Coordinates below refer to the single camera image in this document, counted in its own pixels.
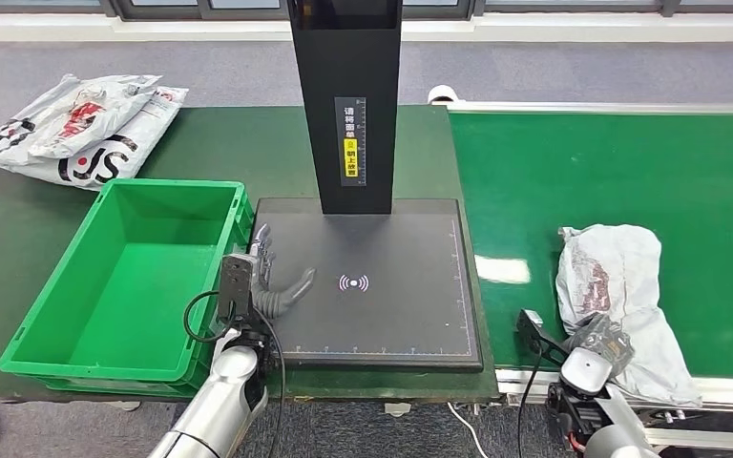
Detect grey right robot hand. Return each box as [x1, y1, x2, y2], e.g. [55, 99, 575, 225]
[565, 312, 635, 377]

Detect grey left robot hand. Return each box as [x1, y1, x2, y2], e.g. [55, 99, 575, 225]
[249, 222, 318, 320]

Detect grey parcel red print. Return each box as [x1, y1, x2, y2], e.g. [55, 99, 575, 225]
[556, 223, 702, 407]

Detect green conveyor belt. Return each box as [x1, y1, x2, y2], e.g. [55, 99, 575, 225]
[449, 112, 733, 381]

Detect white parcel bag black letters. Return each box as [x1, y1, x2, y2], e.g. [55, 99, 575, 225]
[0, 86, 189, 192]

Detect black inbound scanner machine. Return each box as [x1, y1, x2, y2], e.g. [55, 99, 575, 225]
[253, 0, 485, 373]

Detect white conveyor end roller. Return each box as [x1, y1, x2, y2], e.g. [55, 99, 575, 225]
[428, 84, 463, 106]

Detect white parcel bag red print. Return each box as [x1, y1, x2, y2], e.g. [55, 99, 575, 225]
[0, 73, 163, 160]

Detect green plastic crate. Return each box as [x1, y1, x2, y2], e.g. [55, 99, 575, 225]
[0, 178, 255, 400]

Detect black yellow label sticker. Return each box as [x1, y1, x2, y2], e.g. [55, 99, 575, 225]
[334, 96, 367, 188]

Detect black left wrist camera plate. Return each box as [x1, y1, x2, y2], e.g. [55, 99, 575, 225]
[217, 253, 257, 324]

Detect black wrist camera plate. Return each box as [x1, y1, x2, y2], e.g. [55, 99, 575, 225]
[217, 253, 257, 324]
[515, 308, 570, 368]

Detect black right wrist camera plate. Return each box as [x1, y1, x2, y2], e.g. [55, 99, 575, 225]
[515, 308, 570, 368]

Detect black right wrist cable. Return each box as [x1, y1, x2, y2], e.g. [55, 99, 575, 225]
[516, 353, 545, 458]

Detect white floor cable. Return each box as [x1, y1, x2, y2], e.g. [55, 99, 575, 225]
[447, 402, 489, 458]

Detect aluminium conveyor frame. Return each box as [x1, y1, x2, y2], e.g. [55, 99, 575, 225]
[447, 100, 733, 451]

